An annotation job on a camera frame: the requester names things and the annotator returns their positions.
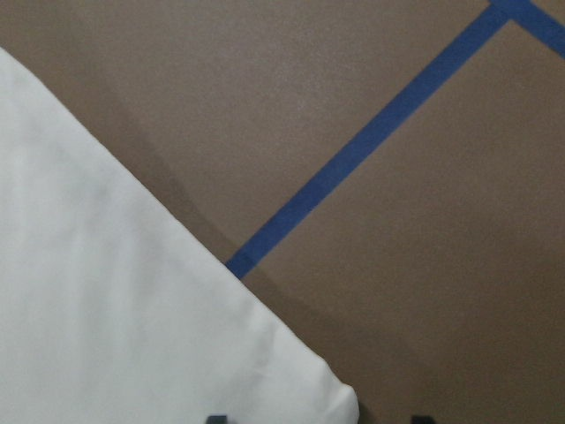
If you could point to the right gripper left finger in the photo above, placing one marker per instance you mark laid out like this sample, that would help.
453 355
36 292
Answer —
217 419

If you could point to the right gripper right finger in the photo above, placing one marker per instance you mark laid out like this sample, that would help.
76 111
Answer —
421 419

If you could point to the white printed t-shirt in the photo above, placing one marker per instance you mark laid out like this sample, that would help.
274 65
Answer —
112 311

